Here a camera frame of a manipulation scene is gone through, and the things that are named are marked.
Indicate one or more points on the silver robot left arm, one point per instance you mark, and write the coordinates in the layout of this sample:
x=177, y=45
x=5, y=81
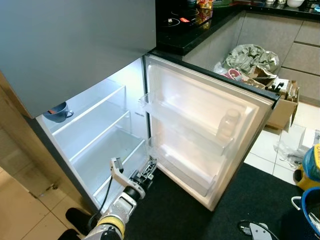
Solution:
x=117, y=210

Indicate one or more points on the clear fridge door bin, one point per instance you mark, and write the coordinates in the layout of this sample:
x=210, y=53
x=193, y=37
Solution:
x=180, y=172
x=185, y=130

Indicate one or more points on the glass fridge shelf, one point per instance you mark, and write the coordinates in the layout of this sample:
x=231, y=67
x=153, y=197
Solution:
x=85, y=102
x=95, y=127

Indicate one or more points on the fridge door white inner lining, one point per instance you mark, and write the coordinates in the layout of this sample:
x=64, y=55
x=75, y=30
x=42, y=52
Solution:
x=200, y=90

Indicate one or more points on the grey fridge freezer door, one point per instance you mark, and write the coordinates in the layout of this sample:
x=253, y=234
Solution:
x=75, y=50

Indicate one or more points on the black robot foot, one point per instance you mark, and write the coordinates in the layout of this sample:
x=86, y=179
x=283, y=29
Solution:
x=77, y=217

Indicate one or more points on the black floor mat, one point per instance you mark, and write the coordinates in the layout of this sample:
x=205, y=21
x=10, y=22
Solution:
x=225, y=210

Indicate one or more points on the clear plastic bottle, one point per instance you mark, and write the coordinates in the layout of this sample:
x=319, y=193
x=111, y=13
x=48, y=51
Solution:
x=229, y=127

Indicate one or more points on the blue mug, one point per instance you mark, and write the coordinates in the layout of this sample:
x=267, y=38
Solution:
x=57, y=115

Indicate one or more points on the yellow bin blue liner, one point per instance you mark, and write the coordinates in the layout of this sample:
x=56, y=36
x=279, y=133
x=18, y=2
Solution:
x=312, y=165

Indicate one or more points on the blue plastic bucket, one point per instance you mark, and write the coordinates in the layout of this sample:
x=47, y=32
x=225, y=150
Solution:
x=305, y=210

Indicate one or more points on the beige wooden cabinet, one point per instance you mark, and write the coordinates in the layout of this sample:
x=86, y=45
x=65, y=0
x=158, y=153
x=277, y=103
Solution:
x=20, y=160

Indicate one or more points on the white box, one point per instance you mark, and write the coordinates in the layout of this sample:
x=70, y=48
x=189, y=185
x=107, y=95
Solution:
x=309, y=140

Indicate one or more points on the clear plastic bag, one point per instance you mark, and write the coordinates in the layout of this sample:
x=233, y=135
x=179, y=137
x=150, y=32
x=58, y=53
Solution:
x=287, y=152

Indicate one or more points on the black kitchen countertop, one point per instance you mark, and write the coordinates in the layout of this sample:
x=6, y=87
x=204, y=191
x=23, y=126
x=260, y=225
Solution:
x=200, y=40

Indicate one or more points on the brown cardboard box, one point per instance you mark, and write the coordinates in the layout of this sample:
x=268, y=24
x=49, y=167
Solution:
x=282, y=115

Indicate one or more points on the black induction hob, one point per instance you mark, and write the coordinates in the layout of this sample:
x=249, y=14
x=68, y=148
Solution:
x=175, y=22

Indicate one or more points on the crumpled grey-green bag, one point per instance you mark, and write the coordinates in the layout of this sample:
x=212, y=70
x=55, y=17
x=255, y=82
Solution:
x=250, y=57

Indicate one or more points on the grey kitchen cabinets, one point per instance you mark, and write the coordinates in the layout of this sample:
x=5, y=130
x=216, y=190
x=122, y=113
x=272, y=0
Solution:
x=270, y=35

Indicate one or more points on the teal cloth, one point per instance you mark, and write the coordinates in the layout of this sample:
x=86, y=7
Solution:
x=316, y=8

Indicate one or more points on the white bowl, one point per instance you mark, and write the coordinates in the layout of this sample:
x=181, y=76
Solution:
x=295, y=3

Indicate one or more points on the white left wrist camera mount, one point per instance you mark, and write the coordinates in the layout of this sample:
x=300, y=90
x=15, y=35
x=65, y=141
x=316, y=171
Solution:
x=120, y=175

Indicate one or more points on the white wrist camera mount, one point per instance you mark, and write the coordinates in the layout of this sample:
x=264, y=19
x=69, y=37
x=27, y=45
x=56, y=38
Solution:
x=257, y=231
x=120, y=175

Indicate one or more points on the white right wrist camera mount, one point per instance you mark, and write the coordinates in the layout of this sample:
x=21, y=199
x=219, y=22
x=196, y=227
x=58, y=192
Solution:
x=257, y=231

